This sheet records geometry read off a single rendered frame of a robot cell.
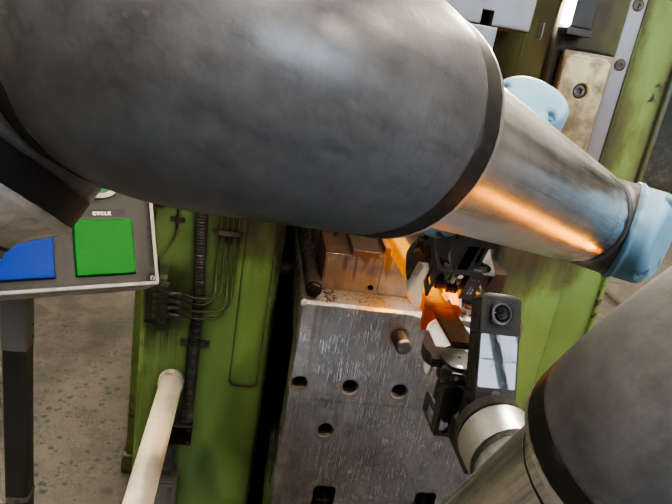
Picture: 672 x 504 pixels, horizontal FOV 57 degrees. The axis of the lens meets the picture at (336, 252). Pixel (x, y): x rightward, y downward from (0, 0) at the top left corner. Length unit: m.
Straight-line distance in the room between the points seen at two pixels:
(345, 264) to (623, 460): 0.82
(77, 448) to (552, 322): 1.46
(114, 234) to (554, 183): 0.66
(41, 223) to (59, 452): 1.90
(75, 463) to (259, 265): 1.10
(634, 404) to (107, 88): 0.20
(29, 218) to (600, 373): 0.23
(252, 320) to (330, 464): 0.31
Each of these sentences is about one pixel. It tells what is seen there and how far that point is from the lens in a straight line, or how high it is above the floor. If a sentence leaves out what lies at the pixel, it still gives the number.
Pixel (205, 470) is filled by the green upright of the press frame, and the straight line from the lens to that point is 1.43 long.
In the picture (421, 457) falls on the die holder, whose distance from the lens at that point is 1.19.
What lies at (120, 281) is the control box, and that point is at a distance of 0.88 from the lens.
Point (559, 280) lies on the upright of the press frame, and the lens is 1.33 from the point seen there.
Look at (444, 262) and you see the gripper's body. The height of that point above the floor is 1.09.
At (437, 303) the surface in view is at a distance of 0.81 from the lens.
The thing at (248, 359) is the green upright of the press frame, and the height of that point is 0.68.
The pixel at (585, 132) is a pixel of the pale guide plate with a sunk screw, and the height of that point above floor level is 1.22.
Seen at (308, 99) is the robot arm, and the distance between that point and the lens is 0.18.
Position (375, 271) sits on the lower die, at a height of 0.96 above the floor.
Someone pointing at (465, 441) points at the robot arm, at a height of 0.99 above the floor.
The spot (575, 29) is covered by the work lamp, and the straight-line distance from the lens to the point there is 1.17.
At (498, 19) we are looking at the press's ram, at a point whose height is 1.38.
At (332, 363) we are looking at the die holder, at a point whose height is 0.81.
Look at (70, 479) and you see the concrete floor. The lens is 2.05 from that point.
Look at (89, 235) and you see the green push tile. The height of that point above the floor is 1.02.
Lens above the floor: 1.33
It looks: 20 degrees down
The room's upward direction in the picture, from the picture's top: 10 degrees clockwise
